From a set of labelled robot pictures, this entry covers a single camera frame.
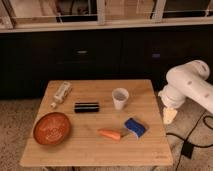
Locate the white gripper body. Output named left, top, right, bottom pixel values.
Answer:
left=158, top=85, right=184, bottom=109

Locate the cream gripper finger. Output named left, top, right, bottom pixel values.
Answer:
left=163, top=107, right=177, bottom=124

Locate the orange carrot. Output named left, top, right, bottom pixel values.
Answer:
left=98, top=129, right=121, bottom=140

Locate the black power cable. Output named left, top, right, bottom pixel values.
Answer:
left=165, top=112, right=213, bottom=171

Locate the blue sponge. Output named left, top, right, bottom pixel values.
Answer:
left=124, top=118, right=146, bottom=139

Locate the white paper cup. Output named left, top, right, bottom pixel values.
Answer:
left=112, top=88, right=129, bottom=110

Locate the black power adapter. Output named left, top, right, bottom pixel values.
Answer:
left=181, top=141, right=194, bottom=158

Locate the red-brown bowl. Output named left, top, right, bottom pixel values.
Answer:
left=33, top=112, right=71, bottom=145

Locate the black eraser block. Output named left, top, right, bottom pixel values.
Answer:
left=74, top=102, right=99, bottom=113

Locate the white window frame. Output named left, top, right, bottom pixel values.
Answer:
left=0, top=0, right=213, bottom=32

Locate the clear plastic bottle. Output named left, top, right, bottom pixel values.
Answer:
left=51, top=81, right=72, bottom=108

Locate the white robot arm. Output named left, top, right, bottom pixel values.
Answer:
left=158, top=60, right=213, bottom=124

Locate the wooden table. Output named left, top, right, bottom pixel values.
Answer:
left=20, top=79, right=173, bottom=167

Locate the dark cabinet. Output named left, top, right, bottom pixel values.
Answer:
left=0, top=25, right=213, bottom=99

